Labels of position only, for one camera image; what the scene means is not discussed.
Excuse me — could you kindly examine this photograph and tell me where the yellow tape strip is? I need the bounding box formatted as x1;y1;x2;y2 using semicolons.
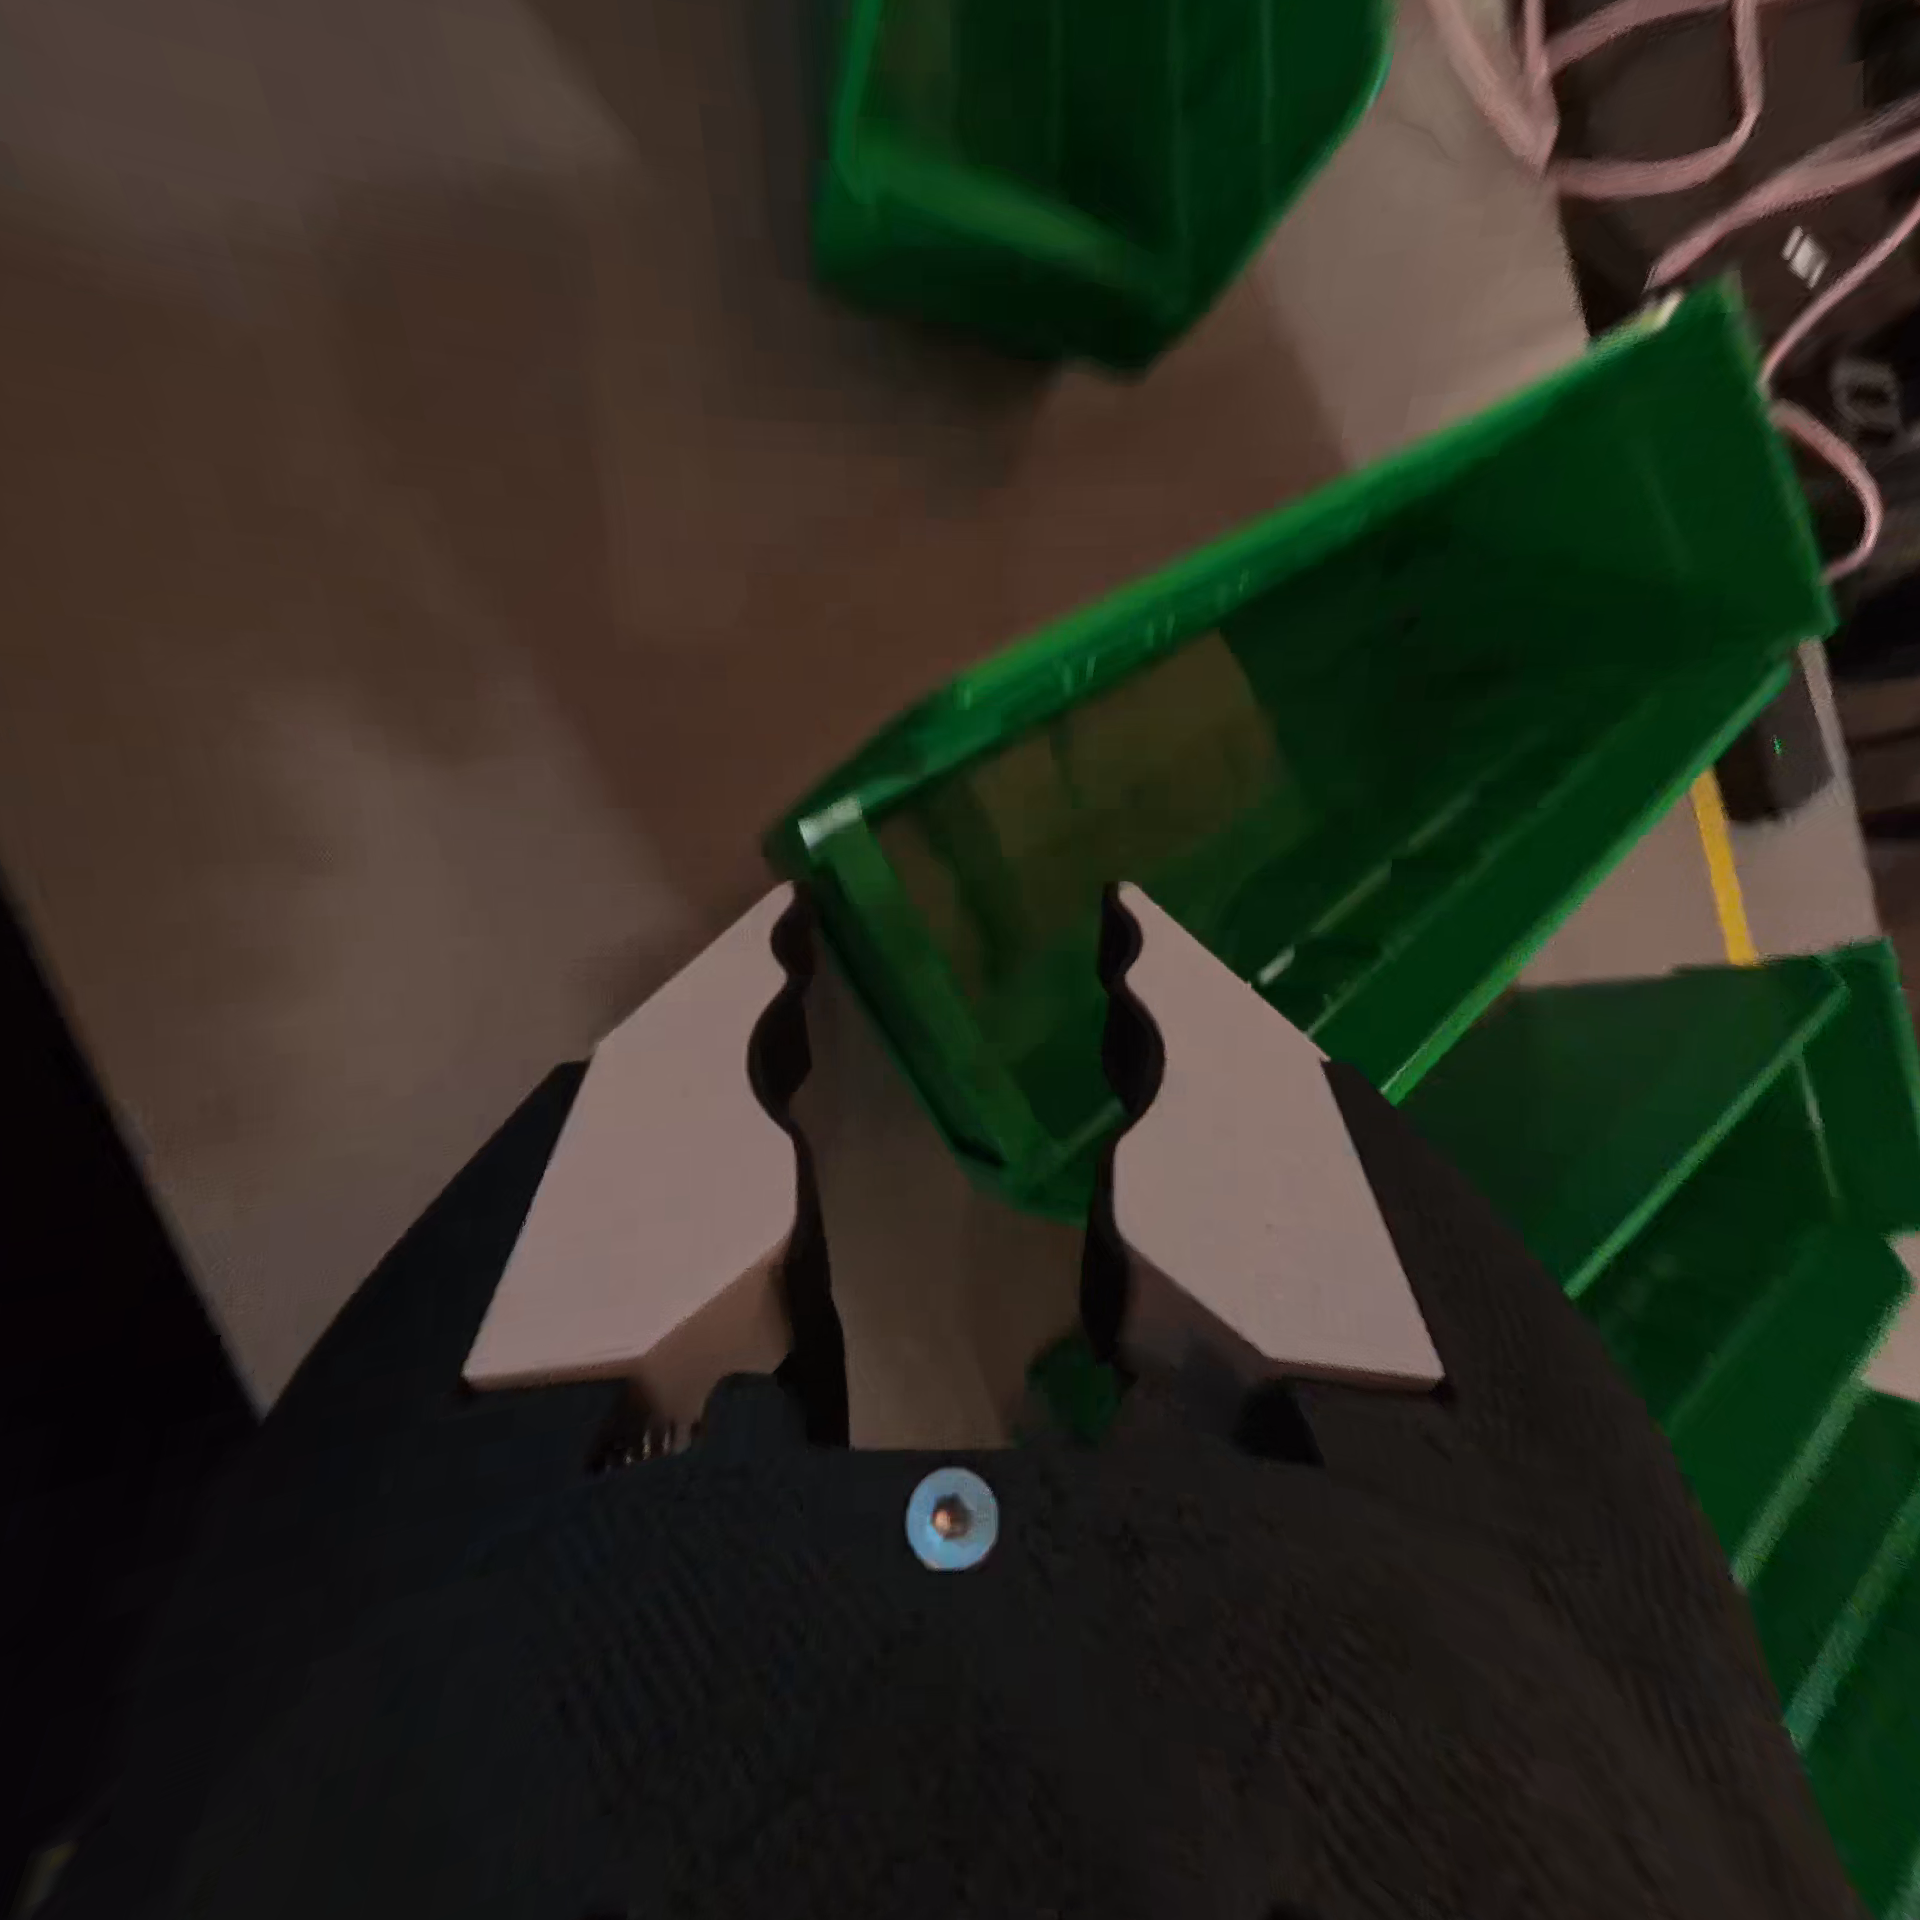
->
1685;776;1759;965

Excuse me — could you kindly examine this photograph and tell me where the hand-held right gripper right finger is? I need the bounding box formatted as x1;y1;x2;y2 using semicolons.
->
1076;882;1450;1391

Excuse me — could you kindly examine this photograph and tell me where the black electronics box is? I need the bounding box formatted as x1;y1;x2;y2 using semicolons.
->
1557;0;1920;605

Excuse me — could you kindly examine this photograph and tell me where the pink braided cable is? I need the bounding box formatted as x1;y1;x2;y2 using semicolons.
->
1426;0;1766;212
1639;91;1920;586

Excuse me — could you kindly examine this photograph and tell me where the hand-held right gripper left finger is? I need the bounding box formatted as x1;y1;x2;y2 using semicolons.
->
468;882;857;1448

